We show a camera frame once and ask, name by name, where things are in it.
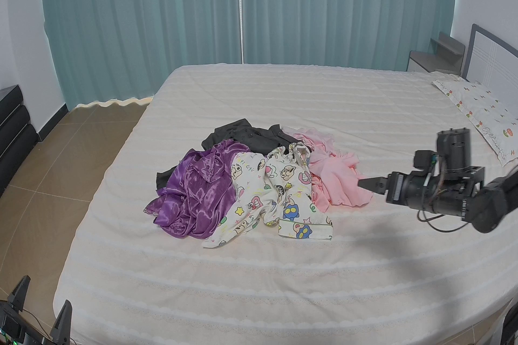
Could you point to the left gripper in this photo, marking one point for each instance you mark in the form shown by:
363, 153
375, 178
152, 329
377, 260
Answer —
12, 331

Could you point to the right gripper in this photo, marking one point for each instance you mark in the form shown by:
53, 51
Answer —
417, 191

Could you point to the white printed pyjama top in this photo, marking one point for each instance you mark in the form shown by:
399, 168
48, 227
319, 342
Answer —
279, 189

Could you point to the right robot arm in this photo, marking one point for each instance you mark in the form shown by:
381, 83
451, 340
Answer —
491, 202

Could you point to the bed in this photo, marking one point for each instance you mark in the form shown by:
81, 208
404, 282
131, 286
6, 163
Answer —
283, 274

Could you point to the pink garment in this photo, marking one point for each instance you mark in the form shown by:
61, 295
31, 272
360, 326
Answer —
336, 177

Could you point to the white printed pillow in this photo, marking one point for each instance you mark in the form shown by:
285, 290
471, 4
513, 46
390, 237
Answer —
481, 109

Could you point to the grey bedside table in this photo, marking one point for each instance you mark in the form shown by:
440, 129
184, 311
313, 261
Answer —
435, 56

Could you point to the black chest of drawers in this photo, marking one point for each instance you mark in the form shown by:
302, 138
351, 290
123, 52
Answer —
12, 125

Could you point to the black garment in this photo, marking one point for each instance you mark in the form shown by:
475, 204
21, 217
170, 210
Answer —
234, 135

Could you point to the purple satin garment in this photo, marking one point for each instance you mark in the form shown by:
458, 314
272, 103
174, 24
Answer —
198, 189

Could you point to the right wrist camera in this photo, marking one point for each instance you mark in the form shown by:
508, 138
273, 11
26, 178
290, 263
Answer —
424, 161

